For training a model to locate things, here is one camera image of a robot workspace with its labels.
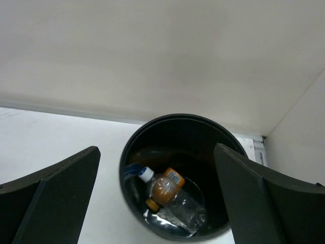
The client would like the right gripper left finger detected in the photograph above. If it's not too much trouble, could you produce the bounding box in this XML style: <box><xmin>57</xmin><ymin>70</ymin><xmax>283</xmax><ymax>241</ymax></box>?
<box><xmin>1</xmin><ymin>146</ymin><xmax>101</xmax><ymax>243</ymax></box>

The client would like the clear plastic bottle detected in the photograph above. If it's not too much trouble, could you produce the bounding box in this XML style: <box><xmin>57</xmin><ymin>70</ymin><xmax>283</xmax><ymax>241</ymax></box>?
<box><xmin>139</xmin><ymin>169</ymin><xmax>206</xmax><ymax>235</ymax></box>

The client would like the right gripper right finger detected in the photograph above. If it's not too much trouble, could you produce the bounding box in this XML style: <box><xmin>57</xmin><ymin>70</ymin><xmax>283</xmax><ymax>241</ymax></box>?
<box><xmin>214</xmin><ymin>143</ymin><xmax>324</xmax><ymax>243</ymax></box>

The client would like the orange plastic bottle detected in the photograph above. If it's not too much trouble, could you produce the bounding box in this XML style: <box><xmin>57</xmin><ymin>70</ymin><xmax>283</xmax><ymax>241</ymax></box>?
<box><xmin>139</xmin><ymin>167</ymin><xmax>185</xmax><ymax>213</ymax></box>

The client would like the black plastic bin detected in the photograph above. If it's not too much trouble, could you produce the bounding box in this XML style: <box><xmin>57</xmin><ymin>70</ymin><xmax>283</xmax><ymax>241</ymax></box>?
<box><xmin>119</xmin><ymin>114</ymin><xmax>246</xmax><ymax>242</ymax></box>

